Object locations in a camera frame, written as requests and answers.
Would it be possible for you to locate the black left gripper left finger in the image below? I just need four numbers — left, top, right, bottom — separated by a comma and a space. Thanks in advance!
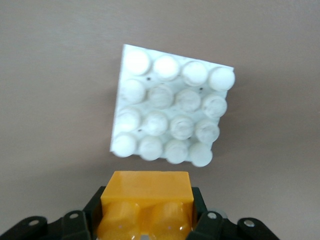
61, 185, 107, 240

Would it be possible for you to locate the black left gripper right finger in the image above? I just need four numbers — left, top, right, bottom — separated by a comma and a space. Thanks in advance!
185, 186, 225, 240

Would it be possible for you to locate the yellow two-stud block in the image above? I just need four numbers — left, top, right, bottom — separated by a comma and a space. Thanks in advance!
96, 170, 196, 240

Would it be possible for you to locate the white studded base plate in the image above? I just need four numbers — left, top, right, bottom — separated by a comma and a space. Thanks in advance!
109, 43, 236, 168

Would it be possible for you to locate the brown table cover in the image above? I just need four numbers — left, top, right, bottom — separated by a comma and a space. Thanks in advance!
0, 0, 320, 240

